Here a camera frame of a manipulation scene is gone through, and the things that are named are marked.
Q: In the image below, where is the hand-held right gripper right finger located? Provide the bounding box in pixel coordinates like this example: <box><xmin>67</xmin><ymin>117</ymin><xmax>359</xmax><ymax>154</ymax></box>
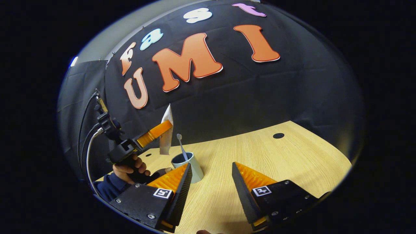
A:
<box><xmin>231</xmin><ymin>162</ymin><xmax>330</xmax><ymax>232</ymax></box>

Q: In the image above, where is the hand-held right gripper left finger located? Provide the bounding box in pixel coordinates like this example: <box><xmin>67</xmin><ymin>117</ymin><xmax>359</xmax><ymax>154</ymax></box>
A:
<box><xmin>109</xmin><ymin>162</ymin><xmax>193</xmax><ymax>233</ymax></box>

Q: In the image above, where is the white toothpaste tube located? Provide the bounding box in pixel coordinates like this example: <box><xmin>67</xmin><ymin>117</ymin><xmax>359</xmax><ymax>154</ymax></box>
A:
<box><xmin>159</xmin><ymin>103</ymin><xmax>174</xmax><ymax>156</ymax></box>

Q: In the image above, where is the pale blue cup wooden handle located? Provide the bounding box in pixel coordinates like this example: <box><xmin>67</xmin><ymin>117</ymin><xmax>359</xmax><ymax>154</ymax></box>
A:
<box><xmin>164</xmin><ymin>152</ymin><xmax>204</xmax><ymax>184</ymax></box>

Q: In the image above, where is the dark brown round coaster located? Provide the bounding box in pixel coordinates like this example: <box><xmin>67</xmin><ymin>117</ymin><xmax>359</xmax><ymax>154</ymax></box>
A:
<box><xmin>148</xmin><ymin>168</ymin><xmax>168</xmax><ymax>180</ymax></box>

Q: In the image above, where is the white toothbrush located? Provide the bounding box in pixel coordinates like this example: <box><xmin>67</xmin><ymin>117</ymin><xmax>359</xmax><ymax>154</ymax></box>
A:
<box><xmin>176</xmin><ymin>134</ymin><xmax>189</xmax><ymax>162</ymax></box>

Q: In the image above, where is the wooden desktop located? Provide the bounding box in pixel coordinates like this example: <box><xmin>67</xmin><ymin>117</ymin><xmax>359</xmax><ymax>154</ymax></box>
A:
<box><xmin>94</xmin><ymin>121</ymin><xmax>352</xmax><ymax>234</ymax></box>

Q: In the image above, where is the black backdrop cloth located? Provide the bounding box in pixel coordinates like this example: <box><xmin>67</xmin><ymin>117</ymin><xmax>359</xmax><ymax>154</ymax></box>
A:
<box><xmin>57</xmin><ymin>0</ymin><xmax>364</xmax><ymax>182</ymax></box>

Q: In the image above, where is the grey cable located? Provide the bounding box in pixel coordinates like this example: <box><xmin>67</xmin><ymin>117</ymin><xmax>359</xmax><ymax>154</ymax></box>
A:
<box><xmin>85</xmin><ymin>127</ymin><xmax>104</xmax><ymax>195</ymax></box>

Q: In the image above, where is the black cable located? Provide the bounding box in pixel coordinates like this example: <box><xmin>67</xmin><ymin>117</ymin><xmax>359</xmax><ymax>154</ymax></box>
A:
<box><xmin>77</xmin><ymin>93</ymin><xmax>99</xmax><ymax>171</ymax></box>

